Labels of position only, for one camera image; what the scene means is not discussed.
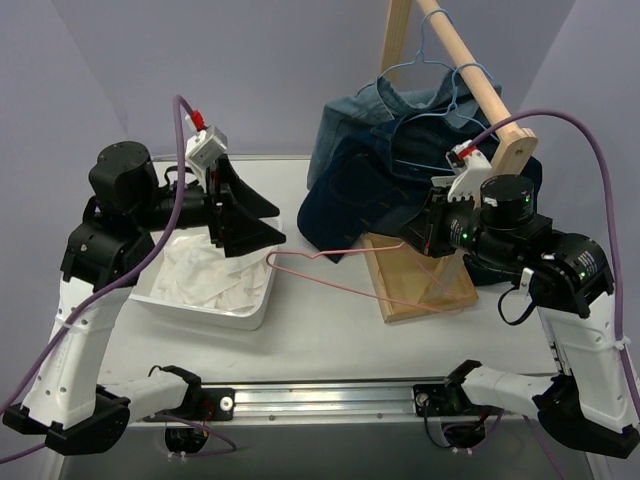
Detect pink wire hanger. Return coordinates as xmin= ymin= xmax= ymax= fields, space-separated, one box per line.
xmin=266 ymin=241 xmax=477 ymax=323

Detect white pleated skirt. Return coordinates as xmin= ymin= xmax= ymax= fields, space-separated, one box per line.
xmin=150 ymin=234 xmax=270 ymax=312

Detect dark blue denim skirt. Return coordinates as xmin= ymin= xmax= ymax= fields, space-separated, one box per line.
xmin=296 ymin=109 xmax=544 ymax=287

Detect blue wire hanger front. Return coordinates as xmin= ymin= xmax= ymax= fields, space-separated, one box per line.
xmin=391 ymin=63 xmax=489 ymax=177

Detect blue wire hanger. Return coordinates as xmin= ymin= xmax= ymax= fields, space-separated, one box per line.
xmin=374 ymin=1 xmax=453 ymax=118
xmin=391 ymin=63 xmax=489 ymax=177

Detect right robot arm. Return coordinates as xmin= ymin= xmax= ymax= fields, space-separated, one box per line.
xmin=401 ymin=174 xmax=639 ymax=459

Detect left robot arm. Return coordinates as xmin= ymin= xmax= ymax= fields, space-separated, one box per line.
xmin=1 ymin=141 xmax=286 ymax=456

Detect light blue denim skirt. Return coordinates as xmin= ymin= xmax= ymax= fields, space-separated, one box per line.
xmin=306 ymin=74 xmax=488 ymax=188

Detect wooden clothes rack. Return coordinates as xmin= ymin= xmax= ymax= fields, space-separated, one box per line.
xmin=362 ymin=1 xmax=538 ymax=323

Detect white plastic basket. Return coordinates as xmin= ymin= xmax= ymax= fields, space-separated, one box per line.
xmin=130 ymin=227 xmax=278 ymax=331

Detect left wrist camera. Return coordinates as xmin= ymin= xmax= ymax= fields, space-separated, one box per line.
xmin=185 ymin=125 xmax=228 ymax=173

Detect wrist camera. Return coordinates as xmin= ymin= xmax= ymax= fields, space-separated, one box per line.
xmin=431 ymin=141 xmax=491 ymax=203
xmin=185 ymin=125 xmax=228 ymax=173

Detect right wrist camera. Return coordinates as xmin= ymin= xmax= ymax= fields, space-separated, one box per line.
xmin=431 ymin=141 xmax=491 ymax=203

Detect blue wire hanger back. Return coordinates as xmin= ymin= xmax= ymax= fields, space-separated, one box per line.
xmin=374 ymin=1 xmax=453 ymax=118

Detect aluminium mounting rail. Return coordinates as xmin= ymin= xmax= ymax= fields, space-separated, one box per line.
xmin=139 ymin=379 xmax=541 ymax=425

